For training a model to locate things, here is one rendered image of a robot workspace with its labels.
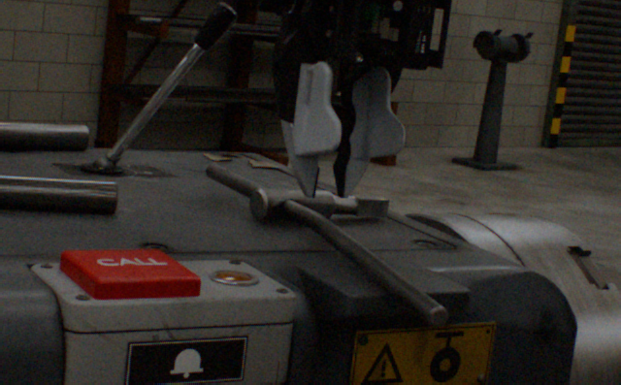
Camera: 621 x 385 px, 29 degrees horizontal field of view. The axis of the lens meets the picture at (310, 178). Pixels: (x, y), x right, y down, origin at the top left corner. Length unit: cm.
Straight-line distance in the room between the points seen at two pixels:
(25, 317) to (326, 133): 25
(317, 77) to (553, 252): 34
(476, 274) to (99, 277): 28
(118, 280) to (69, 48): 774
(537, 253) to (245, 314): 42
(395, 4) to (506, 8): 1046
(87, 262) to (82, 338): 5
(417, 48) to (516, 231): 33
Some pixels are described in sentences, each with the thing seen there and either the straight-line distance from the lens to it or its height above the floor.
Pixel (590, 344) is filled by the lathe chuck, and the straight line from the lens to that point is 101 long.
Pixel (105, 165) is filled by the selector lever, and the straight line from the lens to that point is 97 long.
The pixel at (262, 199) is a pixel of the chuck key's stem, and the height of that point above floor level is 127.
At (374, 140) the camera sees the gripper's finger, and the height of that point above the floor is 133.
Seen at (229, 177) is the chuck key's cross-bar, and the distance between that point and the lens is 91.
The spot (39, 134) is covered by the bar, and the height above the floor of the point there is 127.
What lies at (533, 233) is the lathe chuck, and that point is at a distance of 106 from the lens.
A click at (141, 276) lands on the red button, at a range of 63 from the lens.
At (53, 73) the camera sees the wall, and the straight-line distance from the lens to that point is 832.
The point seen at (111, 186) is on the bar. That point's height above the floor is 127.
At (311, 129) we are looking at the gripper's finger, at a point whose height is 133.
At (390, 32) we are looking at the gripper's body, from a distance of 77.
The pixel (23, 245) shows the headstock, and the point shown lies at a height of 125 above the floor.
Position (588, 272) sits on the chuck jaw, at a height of 121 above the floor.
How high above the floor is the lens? 144
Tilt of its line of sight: 10 degrees down
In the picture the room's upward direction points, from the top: 7 degrees clockwise
